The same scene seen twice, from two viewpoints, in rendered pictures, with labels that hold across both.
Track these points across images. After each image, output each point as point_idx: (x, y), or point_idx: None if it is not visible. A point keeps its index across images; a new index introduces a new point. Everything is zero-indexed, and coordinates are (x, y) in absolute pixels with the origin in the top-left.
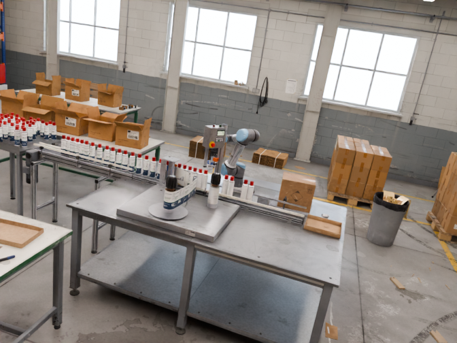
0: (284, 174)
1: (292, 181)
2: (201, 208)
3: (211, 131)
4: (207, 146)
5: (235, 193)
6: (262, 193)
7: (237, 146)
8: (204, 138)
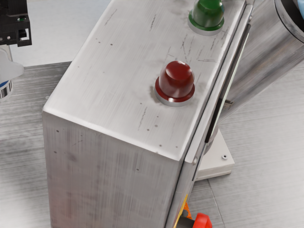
0: None
1: None
2: None
3: (190, 172)
4: None
5: (215, 197)
6: (288, 103)
7: (292, 56)
8: (71, 208)
